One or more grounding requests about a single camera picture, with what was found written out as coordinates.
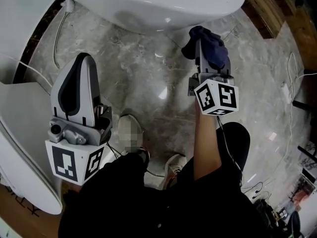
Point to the white power adapter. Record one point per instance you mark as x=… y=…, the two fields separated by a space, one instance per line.
x=286 y=93

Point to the person's right forearm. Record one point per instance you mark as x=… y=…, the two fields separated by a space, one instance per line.
x=206 y=145

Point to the white toilet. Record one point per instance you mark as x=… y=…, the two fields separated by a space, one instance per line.
x=153 y=6

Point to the person's right white shoe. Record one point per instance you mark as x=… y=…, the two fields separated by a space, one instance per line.
x=174 y=167

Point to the black metal stand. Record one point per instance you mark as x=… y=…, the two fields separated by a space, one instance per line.
x=305 y=108

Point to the person's left grey shoe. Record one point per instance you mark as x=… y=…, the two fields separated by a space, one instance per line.
x=128 y=130

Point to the white glossy panel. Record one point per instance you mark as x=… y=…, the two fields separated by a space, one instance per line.
x=22 y=21

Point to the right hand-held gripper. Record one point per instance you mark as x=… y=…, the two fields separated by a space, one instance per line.
x=218 y=95

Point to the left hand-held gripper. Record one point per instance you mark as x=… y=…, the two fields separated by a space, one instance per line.
x=74 y=157

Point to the dark blue cloth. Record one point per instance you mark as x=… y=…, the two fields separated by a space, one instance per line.
x=213 y=48

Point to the brown cardboard box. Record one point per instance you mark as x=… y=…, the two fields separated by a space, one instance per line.
x=22 y=219

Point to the person's black clothing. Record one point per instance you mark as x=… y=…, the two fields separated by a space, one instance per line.
x=148 y=207

